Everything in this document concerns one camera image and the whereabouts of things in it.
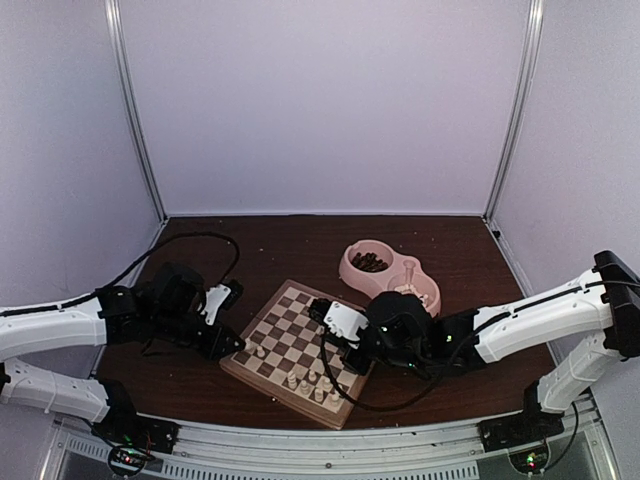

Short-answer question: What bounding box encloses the white rook piece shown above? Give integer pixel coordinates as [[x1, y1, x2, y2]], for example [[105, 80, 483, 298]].
[[328, 393, 341, 407]]

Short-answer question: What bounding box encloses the pink double bowl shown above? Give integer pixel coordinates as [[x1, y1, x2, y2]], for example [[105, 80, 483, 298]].
[[339, 240, 441, 317]]

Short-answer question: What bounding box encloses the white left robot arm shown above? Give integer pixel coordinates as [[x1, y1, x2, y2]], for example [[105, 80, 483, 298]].
[[1, 263, 245, 444]]

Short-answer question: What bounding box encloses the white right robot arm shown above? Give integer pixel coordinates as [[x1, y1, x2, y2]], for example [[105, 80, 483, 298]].
[[325, 251, 639, 442]]

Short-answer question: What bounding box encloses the wooden chess board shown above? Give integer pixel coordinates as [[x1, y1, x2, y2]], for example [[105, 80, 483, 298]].
[[220, 280, 353, 430]]

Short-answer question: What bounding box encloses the white chess pieces pile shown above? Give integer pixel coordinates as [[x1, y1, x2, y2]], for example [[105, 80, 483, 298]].
[[394, 283, 430, 307]]

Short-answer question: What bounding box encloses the dark chess pieces pile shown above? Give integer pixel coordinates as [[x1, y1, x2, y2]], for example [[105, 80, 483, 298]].
[[351, 252, 389, 273]]

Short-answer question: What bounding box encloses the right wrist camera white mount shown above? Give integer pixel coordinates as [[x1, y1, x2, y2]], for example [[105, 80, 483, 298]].
[[308, 298, 369, 348]]

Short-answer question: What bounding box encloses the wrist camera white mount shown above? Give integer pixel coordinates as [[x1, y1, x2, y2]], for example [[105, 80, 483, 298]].
[[202, 280, 244, 325], [308, 298, 369, 348]]

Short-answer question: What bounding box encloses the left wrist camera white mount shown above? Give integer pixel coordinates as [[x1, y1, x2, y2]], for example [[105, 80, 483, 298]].
[[202, 280, 244, 325]]

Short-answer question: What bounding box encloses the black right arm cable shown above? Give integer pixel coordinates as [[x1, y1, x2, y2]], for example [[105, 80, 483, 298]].
[[319, 329, 476, 412]]

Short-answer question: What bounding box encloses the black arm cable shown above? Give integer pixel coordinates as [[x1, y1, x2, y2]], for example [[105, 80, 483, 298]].
[[319, 329, 476, 412], [0, 232, 240, 316]]

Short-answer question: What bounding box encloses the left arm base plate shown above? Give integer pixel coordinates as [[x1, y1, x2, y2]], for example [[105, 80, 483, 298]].
[[92, 416, 180, 454]]

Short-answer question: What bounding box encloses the front aluminium rail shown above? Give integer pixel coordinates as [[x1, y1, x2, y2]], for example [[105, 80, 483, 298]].
[[36, 395, 621, 479]]

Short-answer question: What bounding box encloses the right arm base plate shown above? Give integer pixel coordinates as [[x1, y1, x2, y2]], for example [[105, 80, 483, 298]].
[[478, 412, 564, 452]]

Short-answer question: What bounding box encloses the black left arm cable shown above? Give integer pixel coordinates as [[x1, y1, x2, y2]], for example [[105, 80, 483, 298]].
[[0, 232, 240, 316]]

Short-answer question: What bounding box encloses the right aluminium frame post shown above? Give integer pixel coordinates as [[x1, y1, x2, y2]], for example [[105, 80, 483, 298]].
[[483, 0, 545, 224]]

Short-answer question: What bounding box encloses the aluminium frame post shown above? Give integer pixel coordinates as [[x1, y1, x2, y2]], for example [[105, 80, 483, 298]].
[[483, 0, 545, 224], [104, 0, 168, 223]]

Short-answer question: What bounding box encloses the left aluminium frame post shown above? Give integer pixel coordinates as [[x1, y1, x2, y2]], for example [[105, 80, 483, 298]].
[[104, 0, 168, 223]]

